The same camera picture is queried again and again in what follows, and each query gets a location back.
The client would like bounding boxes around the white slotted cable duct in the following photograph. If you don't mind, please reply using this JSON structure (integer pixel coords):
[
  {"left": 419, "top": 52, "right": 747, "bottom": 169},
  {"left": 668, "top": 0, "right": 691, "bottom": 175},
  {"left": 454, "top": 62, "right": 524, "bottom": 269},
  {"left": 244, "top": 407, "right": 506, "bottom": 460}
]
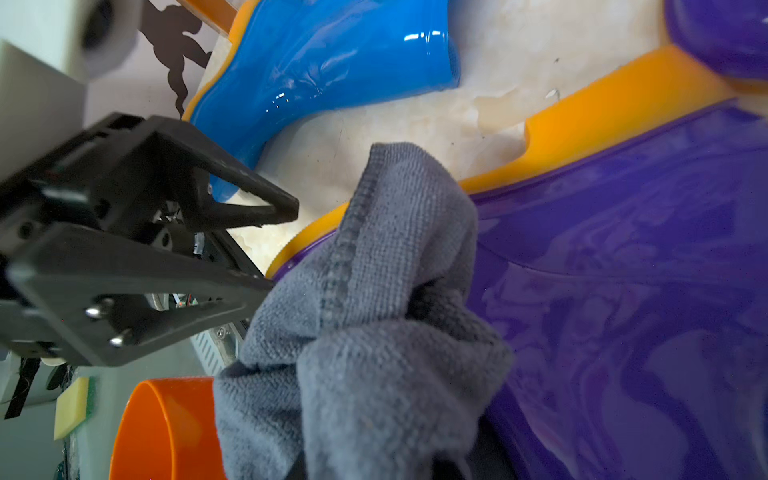
[{"left": 190, "top": 321, "right": 249, "bottom": 376}]

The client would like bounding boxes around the brown bottle black cap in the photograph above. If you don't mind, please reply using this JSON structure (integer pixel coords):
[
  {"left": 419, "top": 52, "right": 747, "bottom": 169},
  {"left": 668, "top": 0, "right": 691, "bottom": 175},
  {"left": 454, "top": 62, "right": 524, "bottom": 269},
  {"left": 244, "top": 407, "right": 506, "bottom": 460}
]
[{"left": 178, "top": 0, "right": 237, "bottom": 35}]

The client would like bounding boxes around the grey cloth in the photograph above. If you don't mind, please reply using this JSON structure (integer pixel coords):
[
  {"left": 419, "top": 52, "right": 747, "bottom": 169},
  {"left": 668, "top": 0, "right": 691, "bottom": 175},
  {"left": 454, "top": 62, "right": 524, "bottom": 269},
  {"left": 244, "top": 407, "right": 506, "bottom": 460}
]
[{"left": 213, "top": 143, "right": 513, "bottom": 479}]

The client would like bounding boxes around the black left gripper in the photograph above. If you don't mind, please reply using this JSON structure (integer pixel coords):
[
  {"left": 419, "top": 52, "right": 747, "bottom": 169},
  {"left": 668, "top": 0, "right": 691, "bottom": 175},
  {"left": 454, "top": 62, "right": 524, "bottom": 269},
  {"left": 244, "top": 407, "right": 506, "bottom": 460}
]
[{"left": 0, "top": 110, "right": 301, "bottom": 368}]

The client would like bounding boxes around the purple boot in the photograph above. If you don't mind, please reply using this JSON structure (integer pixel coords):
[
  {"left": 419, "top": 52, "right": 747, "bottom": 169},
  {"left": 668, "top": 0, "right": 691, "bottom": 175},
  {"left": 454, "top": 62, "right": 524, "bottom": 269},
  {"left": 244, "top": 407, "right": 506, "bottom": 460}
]
[
  {"left": 263, "top": 44, "right": 768, "bottom": 480},
  {"left": 663, "top": 0, "right": 767, "bottom": 81}
]

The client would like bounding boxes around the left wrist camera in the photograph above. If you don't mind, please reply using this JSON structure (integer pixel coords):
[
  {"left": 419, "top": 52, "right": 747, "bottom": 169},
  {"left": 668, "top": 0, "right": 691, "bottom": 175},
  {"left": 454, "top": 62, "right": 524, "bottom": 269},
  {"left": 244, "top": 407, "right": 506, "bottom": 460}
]
[{"left": 1, "top": 0, "right": 143, "bottom": 180}]

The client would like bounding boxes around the orange plastic bowl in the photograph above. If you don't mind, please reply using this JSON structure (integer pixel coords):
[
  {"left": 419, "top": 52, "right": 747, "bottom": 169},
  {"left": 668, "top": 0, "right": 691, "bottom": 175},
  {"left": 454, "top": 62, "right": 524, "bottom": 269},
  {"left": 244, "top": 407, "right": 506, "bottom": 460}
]
[{"left": 109, "top": 377, "right": 226, "bottom": 480}]

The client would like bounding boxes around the blue boot near left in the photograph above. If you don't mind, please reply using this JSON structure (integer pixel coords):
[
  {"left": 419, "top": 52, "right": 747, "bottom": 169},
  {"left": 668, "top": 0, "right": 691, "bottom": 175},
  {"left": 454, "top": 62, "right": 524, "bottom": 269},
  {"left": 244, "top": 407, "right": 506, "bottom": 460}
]
[{"left": 183, "top": 0, "right": 461, "bottom": 169}]

